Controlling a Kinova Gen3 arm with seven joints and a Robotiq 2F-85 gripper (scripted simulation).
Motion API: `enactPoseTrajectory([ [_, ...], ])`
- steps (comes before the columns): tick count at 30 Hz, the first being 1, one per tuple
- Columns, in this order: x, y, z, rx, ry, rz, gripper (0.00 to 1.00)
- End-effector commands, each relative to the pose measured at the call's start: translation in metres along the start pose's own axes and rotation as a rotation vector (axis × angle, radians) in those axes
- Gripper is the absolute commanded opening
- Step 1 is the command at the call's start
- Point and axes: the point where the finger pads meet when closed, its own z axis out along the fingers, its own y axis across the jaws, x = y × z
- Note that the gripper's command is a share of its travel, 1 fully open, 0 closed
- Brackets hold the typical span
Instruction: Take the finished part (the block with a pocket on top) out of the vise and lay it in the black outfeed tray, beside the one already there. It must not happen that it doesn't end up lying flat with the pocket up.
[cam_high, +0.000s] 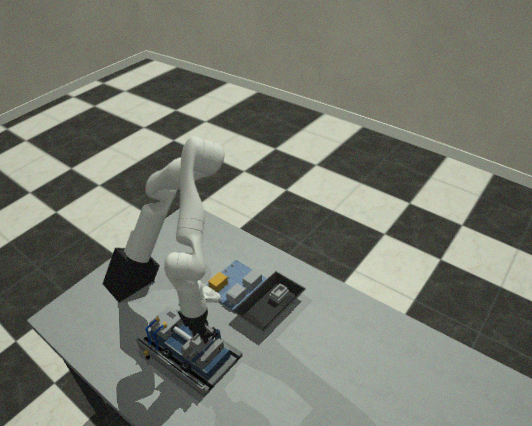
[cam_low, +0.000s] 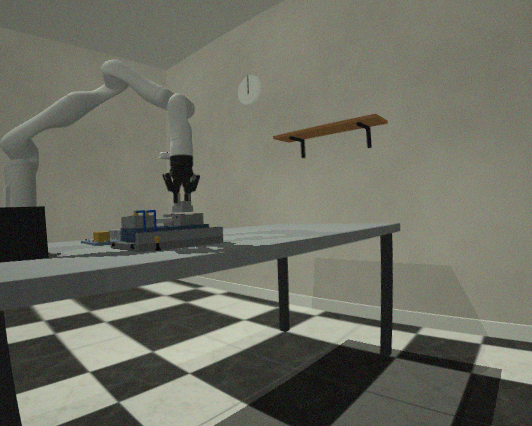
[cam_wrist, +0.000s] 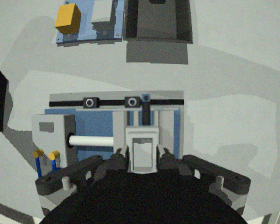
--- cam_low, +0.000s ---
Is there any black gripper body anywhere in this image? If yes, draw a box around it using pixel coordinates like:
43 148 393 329
170 155 193 183

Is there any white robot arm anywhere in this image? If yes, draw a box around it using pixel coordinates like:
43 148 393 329
0 60 195 207

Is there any yellow block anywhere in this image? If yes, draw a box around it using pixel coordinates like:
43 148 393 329
93 231 110 243

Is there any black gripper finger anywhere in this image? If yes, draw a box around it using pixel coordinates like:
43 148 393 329
163 172 183 205
182 172 200 201

